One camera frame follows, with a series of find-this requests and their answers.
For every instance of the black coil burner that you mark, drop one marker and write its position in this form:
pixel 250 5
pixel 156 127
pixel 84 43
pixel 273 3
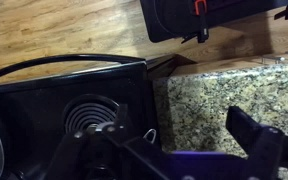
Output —
pixel 89 113

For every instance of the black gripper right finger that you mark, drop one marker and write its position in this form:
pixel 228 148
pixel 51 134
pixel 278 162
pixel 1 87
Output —
pixel 264 150

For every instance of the black robot mount cart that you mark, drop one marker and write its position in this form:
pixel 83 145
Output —
pixel 170 16

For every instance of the wooden lower cabinet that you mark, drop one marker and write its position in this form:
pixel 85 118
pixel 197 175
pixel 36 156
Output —
pixel 217 65

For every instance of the black electric stove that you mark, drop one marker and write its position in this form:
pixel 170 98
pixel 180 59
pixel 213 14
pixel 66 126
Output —
pixel 34 103

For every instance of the orange black clamp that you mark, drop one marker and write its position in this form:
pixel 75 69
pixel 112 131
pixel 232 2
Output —
pixel 200 13

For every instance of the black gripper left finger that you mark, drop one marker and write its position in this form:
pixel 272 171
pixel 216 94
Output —
pixel 90 156

